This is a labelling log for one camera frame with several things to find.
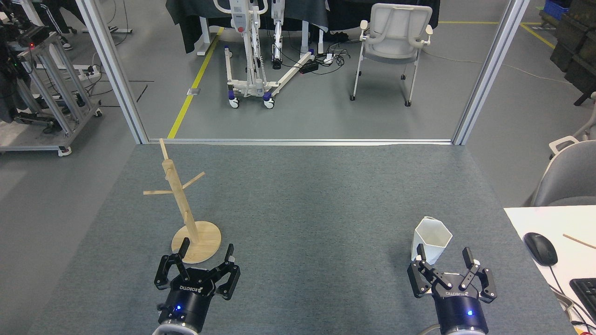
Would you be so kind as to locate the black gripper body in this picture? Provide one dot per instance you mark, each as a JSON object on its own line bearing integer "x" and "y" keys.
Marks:
{"x": 458, "y": 307}
{"x": 188, "y": 302}

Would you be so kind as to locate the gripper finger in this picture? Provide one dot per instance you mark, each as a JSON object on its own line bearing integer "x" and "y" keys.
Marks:
{"x": 164, "y": 272}
{"x": 419, "y": 279}
{"x": 229, "y": 279}
{"x": 486, "y": 281}

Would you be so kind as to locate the white hexagonal cup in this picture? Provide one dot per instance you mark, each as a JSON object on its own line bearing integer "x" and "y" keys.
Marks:
{"x": 433, "y": 235}

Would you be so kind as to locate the wooden cup rack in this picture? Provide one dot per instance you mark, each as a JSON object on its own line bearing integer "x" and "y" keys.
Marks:
{"x": 198, "y": 242}

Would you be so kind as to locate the black computer mouse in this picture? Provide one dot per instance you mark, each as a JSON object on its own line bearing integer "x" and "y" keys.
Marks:
{"x": 540, "y": 249}

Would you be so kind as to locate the black keyboard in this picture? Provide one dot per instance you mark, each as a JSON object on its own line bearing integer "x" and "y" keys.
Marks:
{"x": 586, "y": 295}

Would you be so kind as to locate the thin wooden stick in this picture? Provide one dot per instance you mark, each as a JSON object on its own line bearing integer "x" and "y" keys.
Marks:
{"x": 579, "y": 241}

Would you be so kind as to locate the white desk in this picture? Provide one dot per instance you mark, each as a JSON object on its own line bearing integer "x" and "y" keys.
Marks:
{"x": 572, "y": 223}

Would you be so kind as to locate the grey office chair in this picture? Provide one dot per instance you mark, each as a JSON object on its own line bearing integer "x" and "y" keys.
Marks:
{"x": 572, "y": 177}

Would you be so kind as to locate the metal floor plate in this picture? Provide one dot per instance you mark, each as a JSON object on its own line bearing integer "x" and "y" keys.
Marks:
{"x": 193, "y": 91}

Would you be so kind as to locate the white wheeled stand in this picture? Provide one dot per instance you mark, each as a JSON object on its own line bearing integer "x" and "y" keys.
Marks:
{"x": 253, "y": 86}

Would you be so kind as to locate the white power strip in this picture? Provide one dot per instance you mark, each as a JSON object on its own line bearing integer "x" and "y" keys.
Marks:
{"x": 93, "y": 70}
{"x": 327, "y": 58}

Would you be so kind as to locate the black power strip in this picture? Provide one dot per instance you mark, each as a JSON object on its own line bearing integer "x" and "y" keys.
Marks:
{"x": 309, "y": 67}

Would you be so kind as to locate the white chair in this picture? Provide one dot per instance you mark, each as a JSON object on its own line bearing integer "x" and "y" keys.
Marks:
{"x": 391, "y": 44}

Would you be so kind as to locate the white table leg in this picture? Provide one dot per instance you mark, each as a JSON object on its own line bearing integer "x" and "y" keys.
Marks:
{"x": 305, "y": 37}
{"x": 205, "y": 37}

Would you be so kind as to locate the slim white stand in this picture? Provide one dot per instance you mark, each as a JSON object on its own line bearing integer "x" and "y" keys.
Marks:
{"x": 277, "y": 42}

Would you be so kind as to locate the black table cloth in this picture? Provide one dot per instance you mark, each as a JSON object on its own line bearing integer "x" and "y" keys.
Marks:
{"x": 191, "y": 23}

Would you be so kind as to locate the dark stacked crates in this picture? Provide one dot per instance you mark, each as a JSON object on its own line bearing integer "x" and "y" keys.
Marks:
{"x": 575, "y": 46}

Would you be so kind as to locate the blue plastic bin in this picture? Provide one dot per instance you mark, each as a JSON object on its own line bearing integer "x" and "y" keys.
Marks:
{"x": 555, "y": 9}

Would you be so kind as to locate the person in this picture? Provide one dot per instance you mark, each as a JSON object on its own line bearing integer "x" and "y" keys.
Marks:
{"x": 49, "y": 14}

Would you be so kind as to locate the silver frame rail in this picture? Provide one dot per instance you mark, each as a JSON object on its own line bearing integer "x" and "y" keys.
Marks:
{"x": 298, "y": 141}

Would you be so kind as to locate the silver frame post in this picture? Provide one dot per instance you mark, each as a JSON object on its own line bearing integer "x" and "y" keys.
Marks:
{"x": 489, "y": 74}
{"x": 114, "y": 70}

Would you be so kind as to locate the aluminium frame cart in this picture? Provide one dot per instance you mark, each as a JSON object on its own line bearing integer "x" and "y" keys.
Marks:
{"x": 46, "y": 93}

